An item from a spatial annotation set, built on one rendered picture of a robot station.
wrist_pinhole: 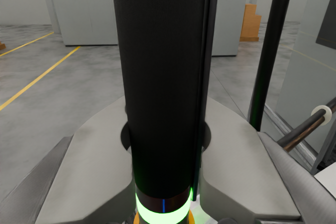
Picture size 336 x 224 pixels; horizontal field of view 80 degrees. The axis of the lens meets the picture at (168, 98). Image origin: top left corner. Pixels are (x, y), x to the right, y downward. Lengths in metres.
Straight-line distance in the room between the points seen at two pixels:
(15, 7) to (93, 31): 7.38
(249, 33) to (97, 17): 5.37
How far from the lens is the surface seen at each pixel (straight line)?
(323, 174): 0.66
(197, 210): 0.20
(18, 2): 14.10
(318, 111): 0.37
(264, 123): 1.57
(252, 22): 8.32
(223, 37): 5.93
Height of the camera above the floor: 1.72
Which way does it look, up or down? 28 degrees down
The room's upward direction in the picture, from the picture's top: straight up
